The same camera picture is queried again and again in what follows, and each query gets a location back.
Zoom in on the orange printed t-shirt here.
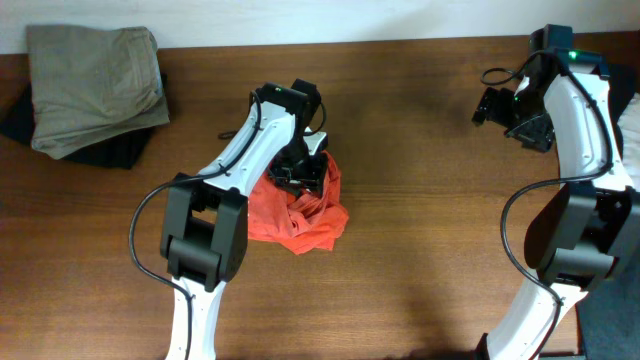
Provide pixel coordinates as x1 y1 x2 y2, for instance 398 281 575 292
248 157 349 255

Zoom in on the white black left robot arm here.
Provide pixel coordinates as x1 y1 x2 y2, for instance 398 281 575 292
160 79 328 359

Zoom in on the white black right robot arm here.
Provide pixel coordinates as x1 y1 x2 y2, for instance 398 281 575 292
472 24 639 359

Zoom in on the white cloth at right edge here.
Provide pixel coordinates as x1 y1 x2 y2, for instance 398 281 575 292
618 93 640 192

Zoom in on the dark garment at right edge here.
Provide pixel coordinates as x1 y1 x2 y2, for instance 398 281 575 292
578 65 639 360

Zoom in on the folded olive green garment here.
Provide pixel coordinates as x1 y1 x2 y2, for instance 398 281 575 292
26 25 169 160

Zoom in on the folded black garment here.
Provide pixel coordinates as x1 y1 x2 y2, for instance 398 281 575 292
1 72 168 169

